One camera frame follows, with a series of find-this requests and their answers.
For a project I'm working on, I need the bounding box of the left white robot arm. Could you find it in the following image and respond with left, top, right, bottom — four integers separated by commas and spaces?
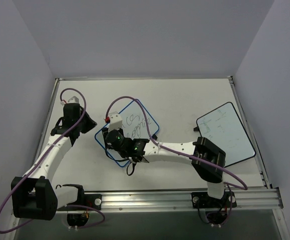
11, 103, 97, 220

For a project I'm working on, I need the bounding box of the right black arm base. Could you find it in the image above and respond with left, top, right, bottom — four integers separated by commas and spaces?
191, 191, 237, 228

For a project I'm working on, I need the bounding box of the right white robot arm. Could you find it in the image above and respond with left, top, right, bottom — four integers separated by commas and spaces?
101, 127, 226, 207

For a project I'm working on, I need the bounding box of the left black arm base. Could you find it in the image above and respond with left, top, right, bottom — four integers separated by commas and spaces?
55, 184, 106, 230

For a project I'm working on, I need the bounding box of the black framed whiteboard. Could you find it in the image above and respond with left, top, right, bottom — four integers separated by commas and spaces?
196, 102, 256, 167

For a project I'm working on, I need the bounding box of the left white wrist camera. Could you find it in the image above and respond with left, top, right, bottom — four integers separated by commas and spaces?
60, 96, 80, 106

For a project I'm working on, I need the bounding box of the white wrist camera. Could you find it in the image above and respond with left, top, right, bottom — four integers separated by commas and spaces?
105, 112, 123, 132
60, 96, 80, 106

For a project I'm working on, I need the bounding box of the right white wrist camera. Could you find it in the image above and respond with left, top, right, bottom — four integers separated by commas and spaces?
105, 112, 123, 132

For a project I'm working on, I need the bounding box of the aluminium mounting rail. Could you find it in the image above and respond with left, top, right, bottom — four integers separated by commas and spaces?
11, 187, 285, 240

